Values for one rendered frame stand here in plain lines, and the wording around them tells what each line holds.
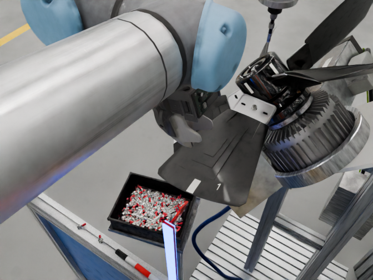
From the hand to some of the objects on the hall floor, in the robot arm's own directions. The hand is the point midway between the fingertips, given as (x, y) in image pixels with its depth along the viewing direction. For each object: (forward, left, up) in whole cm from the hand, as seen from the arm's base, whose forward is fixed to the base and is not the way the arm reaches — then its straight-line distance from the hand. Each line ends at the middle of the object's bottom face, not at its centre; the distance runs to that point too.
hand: (186, 140), depth 62 cm
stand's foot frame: (+33, -27, -128) cm, 135 cm away
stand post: (+34, -18, -128) cm, 134 cm away
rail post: (-9, +51, -128) cm, 138 cm away
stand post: (+31, -41, -128) cm, 138 cm away
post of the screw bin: (+5, +7, -128) cm, 128 cm away
